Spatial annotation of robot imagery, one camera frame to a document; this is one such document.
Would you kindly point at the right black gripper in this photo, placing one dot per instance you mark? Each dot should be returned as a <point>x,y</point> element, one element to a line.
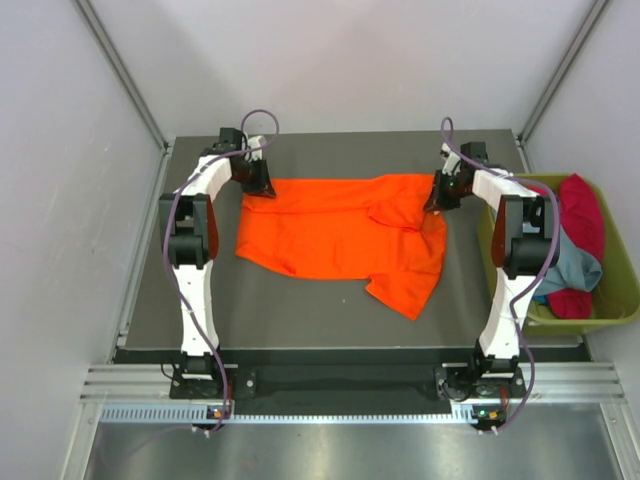
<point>437,201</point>

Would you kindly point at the olive green laundry basket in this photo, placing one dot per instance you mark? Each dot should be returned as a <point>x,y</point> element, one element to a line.
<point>615,300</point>

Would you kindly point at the grey blue t shirt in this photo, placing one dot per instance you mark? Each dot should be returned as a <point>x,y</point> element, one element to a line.
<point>575,269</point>

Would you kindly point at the crimson red t shirt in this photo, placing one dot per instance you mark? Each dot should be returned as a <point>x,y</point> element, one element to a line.
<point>582,220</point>

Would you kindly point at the orange t shirt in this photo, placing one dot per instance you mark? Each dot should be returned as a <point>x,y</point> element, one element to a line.
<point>374,230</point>

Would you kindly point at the aluminium corner post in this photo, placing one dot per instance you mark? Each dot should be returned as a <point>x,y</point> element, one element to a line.
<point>578,41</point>
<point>101,36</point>

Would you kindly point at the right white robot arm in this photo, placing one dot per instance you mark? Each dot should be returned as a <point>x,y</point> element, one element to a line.
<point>524,245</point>

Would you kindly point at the right aluminium corner post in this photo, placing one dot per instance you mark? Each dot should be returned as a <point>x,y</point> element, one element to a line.
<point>578,41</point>

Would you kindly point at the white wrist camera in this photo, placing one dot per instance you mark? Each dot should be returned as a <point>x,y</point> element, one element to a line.
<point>255,146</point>
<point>452,161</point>

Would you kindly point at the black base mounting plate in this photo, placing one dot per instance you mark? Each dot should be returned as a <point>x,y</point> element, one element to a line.
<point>345,382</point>

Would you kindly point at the left aluminium corner post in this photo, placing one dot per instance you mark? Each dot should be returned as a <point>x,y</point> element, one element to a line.
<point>101,36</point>

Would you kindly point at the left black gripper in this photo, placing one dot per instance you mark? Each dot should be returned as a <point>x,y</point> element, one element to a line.
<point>262,184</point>

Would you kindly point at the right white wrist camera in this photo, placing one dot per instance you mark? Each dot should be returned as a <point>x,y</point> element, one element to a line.
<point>452,161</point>

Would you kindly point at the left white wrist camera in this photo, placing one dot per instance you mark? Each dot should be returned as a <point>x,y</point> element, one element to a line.
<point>255,146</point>

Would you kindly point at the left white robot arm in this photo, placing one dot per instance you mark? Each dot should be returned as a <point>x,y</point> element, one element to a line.
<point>190,244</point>

